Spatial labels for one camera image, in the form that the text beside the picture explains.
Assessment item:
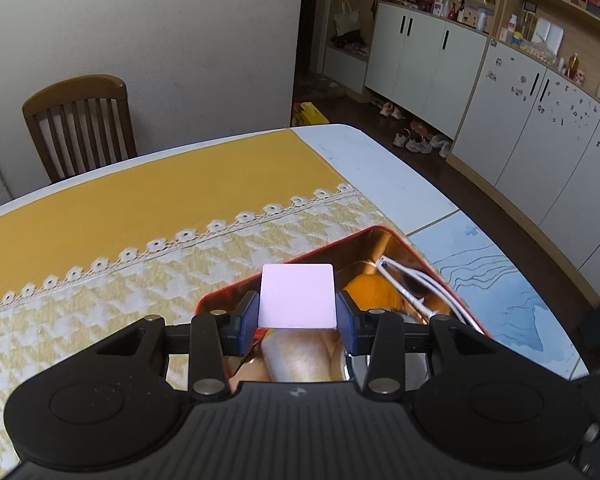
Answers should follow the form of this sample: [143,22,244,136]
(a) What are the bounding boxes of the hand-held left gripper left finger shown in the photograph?
[92,291,261,401]

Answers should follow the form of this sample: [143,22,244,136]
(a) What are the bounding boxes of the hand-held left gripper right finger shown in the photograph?
[336,290,486,396]

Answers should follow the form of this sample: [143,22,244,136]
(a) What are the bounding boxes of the pink sticky note pad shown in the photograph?
[259,263,338,330]

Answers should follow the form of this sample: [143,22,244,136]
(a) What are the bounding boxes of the white cable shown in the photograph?
[377,256,483,333]

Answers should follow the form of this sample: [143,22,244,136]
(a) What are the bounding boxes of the red tin box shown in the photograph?
[196,226,492,396]

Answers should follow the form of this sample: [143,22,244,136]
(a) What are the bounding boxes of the orange fruit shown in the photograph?
[342,274,406,311]

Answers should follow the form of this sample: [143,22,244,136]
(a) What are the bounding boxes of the yellow houndstooth tablecloth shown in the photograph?
[0,125,406,461]

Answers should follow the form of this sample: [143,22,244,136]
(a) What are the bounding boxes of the grey sneakers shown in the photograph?
[393,129,433,153]

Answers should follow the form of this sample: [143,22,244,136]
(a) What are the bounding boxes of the yellow floor box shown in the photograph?
[291,101,331,127]

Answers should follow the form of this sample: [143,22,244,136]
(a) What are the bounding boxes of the wooden chair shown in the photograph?
[22,74,138,184]

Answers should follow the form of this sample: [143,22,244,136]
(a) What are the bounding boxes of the beige tote bag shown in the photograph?
[333,0,366,38]

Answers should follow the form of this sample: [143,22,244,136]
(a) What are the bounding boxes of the white wall cabinet with shelves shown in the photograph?
[362,0,600,306]

